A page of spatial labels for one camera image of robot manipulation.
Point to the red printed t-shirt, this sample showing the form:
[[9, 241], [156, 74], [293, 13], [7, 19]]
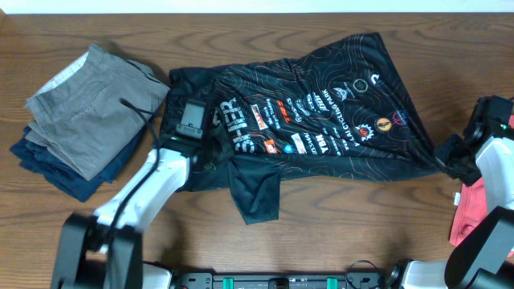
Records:
[[471, 210]]

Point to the black cycling jersey orange lines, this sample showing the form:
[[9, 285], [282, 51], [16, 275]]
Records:
[[340, 111]]

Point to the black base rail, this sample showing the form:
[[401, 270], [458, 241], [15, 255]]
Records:
[[205, 280]]

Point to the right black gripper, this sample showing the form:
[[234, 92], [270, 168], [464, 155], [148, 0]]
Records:
[[468, 178]]

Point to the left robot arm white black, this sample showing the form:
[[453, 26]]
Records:
[[104, 250]]

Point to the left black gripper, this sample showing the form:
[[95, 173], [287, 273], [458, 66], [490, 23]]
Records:
[[214, 165]]

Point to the folded navy blue garment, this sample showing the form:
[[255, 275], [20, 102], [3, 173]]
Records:
[[68, 176]]

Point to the folded grey trousers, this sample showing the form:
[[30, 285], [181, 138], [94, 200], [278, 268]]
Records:
[[78, 114]]

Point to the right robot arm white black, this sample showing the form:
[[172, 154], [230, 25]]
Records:
[[483, 152]]

